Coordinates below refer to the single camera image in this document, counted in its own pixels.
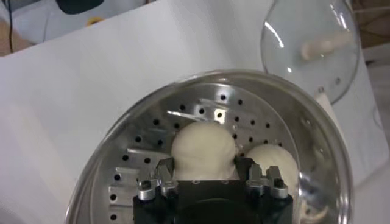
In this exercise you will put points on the perforated steel steamer basket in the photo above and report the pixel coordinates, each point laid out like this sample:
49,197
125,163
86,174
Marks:
146,131

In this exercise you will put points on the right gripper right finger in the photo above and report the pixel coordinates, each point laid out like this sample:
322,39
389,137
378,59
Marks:
256,181

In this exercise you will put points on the dark robot base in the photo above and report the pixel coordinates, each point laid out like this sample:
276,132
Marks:
79,4

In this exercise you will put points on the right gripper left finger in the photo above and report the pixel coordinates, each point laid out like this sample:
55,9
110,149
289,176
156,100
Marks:
163,182

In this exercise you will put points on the glass pot lid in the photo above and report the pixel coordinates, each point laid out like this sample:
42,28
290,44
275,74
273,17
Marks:
310,30

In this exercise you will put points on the white steamed baozi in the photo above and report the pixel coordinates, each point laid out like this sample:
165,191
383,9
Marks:
202,146
274,158

